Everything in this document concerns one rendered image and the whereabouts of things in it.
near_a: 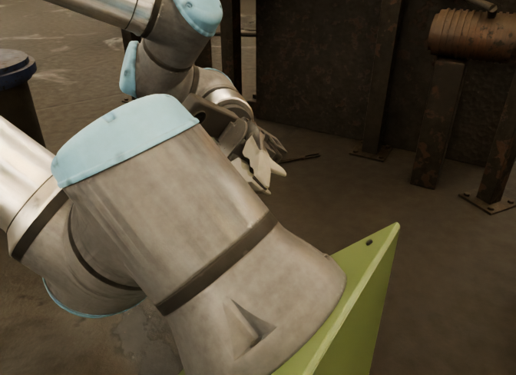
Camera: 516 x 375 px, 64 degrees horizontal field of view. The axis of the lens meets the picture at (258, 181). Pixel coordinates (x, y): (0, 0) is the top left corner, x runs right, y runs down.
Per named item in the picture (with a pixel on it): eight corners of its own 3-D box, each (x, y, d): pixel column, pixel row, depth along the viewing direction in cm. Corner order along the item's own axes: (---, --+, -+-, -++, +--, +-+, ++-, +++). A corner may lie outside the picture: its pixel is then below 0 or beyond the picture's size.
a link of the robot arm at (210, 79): (174, 100, 84) (218, 115, 89) (185, 127, 74) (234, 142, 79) (192, 56, 80) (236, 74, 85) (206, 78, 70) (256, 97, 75)
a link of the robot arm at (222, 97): (218, 78, 71) (186, 124, 74) (225, 89, 67) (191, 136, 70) (256, 104, 76) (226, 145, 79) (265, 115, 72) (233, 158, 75)
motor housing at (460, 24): (408, 167, 147) (441, 4, 121) (475, 183, 138) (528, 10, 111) (398, 184, 138) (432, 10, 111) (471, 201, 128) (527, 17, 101)
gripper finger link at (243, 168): (290, 201, 56) (267, 167, 64) (258, 184, 53) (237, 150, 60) (276, 218, 57) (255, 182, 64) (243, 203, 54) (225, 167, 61)
